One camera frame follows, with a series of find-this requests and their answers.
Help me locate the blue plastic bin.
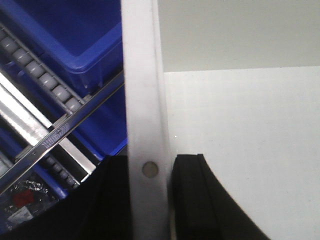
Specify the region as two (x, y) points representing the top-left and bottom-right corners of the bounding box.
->
(68, 86), (128, 163)
(0, 0), (125, 96)

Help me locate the clear bag with red label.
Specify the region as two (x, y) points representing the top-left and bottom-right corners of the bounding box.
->
(0, 172), (59, 234)

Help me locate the grey metal shelf frame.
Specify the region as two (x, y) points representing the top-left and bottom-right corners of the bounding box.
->
(0, 72), (124, 193)

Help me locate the grey roller track rail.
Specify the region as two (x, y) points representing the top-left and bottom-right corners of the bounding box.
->
(0, 24), (86, 115)

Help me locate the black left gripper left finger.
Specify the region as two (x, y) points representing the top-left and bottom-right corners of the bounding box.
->
(0, 155), (132, 240)

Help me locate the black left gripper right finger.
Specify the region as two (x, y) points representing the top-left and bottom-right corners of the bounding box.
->
(171, 154), (268, 240)

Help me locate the lower blue plastic bin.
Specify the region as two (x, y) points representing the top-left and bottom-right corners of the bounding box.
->
(68, 86), (128, 163)

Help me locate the white plastic tote box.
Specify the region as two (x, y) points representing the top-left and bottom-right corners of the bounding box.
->
(121, 0), (320, 240)

